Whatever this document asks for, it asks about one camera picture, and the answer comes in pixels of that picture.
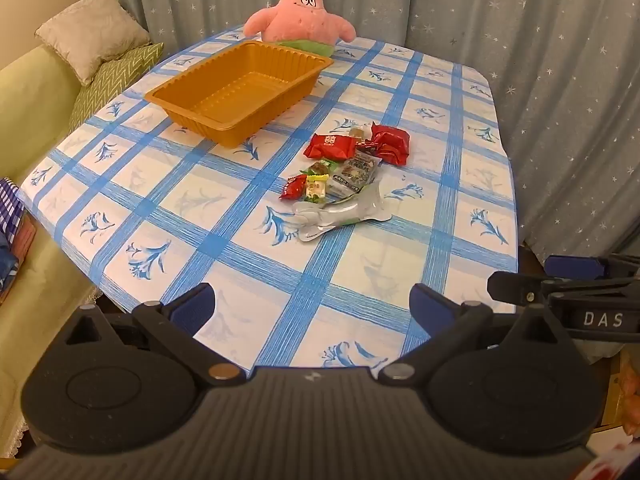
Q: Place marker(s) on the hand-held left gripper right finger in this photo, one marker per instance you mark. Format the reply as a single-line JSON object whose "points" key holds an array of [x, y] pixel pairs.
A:
{"points": [[426, 302]]}

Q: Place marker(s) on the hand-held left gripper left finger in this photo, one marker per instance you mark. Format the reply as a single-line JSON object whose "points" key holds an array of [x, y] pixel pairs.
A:
{"points": [[192, 306]]}

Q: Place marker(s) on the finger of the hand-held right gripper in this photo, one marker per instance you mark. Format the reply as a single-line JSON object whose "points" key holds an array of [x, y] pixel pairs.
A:
{"points": [[575, 266], [515, 287]]}

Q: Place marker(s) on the patterned snack packet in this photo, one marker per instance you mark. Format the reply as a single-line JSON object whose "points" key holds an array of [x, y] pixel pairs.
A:
{"points": [[355, 172]]}

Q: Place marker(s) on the yellow-green candy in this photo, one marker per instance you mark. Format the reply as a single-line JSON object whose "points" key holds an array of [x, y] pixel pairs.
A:
{"points": [[316, 190]]}

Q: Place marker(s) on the green candy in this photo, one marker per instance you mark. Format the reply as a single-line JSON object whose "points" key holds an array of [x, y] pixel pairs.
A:
{"points": [[324, 165]]}

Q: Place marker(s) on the red snack packet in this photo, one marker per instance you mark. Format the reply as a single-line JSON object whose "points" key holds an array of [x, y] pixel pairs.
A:
{"points": [[330, 146], [392, 142]]}

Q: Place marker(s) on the orange plastic tray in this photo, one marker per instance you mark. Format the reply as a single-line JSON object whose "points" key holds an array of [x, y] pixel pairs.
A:
{"points": [[240, 90]]}

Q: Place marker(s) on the blue checked tablecloth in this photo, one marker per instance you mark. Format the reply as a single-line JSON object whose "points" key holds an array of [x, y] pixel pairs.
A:
{"points": [[225, 260]]}

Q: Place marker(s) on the grey silver snack packet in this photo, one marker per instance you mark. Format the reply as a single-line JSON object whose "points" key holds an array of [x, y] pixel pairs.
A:
{"points": [[335, 215]]}

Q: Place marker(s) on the red white printed object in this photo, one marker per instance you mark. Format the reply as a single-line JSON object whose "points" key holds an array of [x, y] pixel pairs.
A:
{"points": [[610, 465]]}

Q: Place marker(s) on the small red candy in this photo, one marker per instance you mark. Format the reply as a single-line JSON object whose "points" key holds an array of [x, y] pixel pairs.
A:
{"points": [[292, 189]]}

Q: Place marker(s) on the dark wrapped candy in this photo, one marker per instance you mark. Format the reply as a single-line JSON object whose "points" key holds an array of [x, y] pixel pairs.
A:
{"points": [[367, 145]]}

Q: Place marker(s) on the small brown candy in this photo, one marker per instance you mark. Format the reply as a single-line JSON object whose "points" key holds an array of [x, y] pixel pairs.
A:
{"points": [[356, 133]]}

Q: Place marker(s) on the blue checked cloth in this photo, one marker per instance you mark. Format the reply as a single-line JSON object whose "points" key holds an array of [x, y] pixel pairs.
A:
{"points": [[10, 205]]}

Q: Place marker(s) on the green zigzag pillow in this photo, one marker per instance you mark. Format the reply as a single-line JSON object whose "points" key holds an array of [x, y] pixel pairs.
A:
{"points": [[115, 80]]}

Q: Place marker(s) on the light green sofa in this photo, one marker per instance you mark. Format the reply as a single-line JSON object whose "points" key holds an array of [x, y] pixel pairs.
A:
{"points": [[30, 110]]}

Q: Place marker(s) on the grey star-print curtain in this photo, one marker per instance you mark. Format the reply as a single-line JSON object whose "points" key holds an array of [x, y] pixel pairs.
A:
{"points": [[500, 10]]}

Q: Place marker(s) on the beige pillow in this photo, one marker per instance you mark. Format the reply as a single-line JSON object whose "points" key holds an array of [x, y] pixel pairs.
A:
{"points": [[90, 35]]}

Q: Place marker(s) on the pink starfish plush toy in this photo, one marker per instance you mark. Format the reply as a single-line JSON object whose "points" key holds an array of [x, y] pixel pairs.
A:
{"points": [[300, 15]]}

